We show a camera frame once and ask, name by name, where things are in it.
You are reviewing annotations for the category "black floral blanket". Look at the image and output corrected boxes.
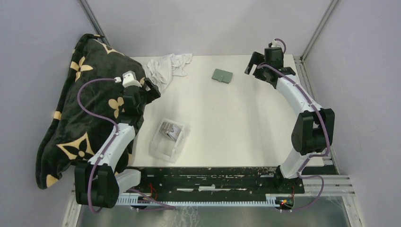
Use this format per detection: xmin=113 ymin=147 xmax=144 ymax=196
xmin=35 ymin=34 xmax=145 ymax=189

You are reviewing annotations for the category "stack of credit cards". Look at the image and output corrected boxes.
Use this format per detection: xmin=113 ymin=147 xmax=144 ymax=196
xmin=159 ymin=121 xmax=182 ymax=141

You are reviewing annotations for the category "aluminium rail frame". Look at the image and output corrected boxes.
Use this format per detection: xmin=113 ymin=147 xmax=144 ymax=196
xmin=62 ymin=0 xmax=363 ymax=227

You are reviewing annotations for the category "purple cable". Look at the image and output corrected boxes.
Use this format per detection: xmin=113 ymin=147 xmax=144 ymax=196
xmin=77 ymin=78 xmax=176 ymax=215
xmin=257 ymin=38 xmax=331 ymax=213

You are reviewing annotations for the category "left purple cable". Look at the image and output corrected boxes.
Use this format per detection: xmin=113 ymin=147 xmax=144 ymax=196
xmin=77 ymin=78 xmax=176 ymax=215

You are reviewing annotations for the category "clear plastic card box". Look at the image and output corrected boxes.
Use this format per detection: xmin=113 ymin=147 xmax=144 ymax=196
xmin=149 ymin=118 xmax=190 ymax=163

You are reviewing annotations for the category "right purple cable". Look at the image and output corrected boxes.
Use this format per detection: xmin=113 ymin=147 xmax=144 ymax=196
xmin=257 ymin=38 xmax=331 ymax=213

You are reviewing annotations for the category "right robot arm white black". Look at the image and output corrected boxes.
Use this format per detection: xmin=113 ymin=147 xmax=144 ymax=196
xmin=244 ymin=46 xmax=335 ymax=193

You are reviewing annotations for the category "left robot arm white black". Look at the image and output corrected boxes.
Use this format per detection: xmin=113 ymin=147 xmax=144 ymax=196
xmin=74 ymin=77 xmax=161 ymax=213

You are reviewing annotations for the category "green leather card holder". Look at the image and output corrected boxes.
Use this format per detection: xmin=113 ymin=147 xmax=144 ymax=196
xmin=211 ymin=69 xmax=233 ymax=84

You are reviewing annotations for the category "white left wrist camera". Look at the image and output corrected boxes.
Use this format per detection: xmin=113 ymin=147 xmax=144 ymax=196
xmin=114 ymin=71 xmax=142 ymax=88

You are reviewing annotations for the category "white crumpled cloth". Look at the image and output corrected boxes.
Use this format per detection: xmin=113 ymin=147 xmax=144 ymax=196
xmin=142 ymin=53 xmax=193 ymax=93

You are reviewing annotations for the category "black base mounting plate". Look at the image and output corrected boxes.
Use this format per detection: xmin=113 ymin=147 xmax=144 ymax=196
xmin=134 ymin=166 xmax=305 ymax=202

